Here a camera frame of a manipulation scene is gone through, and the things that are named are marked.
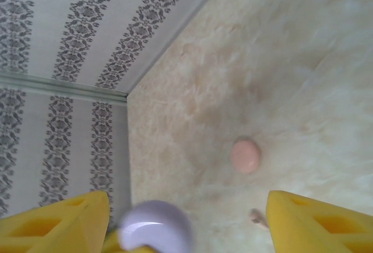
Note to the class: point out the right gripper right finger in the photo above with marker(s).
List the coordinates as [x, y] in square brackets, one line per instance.
[320, 229]

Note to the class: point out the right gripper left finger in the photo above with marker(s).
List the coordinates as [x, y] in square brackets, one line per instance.
[58, 224]

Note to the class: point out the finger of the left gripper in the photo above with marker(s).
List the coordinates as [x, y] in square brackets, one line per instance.
[113, 242]

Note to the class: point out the purple round charging case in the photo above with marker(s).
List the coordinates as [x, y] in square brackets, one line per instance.
[157, 224]

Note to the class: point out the pink round charging case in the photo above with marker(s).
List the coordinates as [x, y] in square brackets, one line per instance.
[244, 155]

